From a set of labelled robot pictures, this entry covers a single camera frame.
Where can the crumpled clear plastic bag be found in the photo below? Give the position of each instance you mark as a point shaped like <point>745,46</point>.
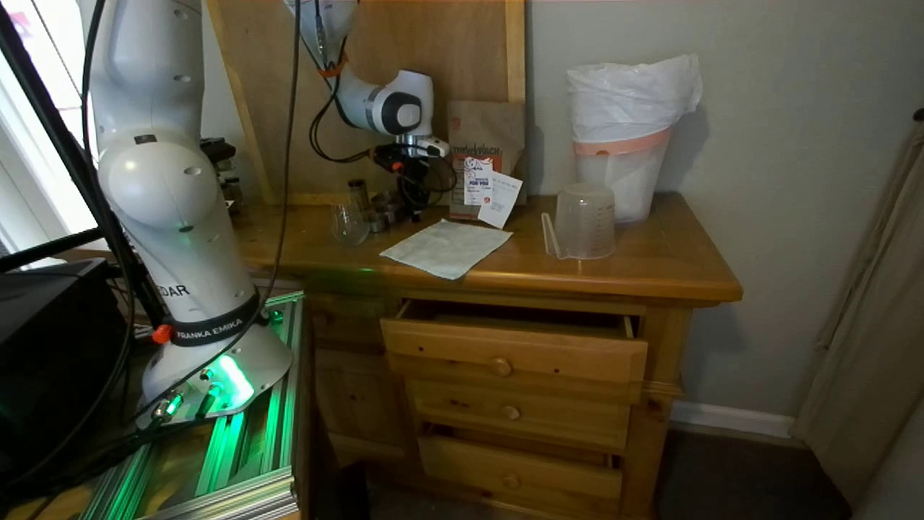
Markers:
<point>382,205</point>

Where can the brown pouch with white label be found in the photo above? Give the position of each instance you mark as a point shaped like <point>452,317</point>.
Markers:
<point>486,124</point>

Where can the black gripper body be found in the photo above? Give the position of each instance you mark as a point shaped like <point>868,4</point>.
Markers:
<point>420,167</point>

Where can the aluminium frame base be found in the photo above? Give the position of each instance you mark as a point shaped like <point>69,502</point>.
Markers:
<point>239,452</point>

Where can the white paper card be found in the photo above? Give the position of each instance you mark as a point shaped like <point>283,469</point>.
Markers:
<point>501,196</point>

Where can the black box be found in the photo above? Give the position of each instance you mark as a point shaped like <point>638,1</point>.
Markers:
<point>46,384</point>

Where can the clear plastic container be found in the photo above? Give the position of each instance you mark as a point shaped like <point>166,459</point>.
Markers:
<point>585,221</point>

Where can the black device on stand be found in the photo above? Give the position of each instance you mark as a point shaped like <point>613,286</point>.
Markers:
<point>222,177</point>

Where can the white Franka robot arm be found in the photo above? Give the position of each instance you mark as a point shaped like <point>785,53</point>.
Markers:
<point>154,183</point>

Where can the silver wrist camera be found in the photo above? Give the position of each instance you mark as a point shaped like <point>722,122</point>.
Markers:
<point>432,146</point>

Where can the wooden drawer with knob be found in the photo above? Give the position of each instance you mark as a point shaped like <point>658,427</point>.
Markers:
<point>521,471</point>
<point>537,414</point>
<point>521,351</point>

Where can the white baseboard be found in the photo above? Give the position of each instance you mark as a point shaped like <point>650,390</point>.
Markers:
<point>732,419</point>

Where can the clear glass jar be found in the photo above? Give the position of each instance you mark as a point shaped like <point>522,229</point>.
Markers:
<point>349,221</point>

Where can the trash can with white bag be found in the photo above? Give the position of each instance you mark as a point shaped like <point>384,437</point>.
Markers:
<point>631,104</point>

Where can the wooden board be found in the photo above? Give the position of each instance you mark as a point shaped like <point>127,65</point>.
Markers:
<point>260,96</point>

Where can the white paper sheet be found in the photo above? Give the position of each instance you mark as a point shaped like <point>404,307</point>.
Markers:
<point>443,250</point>

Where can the wooden dresser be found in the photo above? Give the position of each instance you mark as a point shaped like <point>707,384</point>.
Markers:
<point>625,260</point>

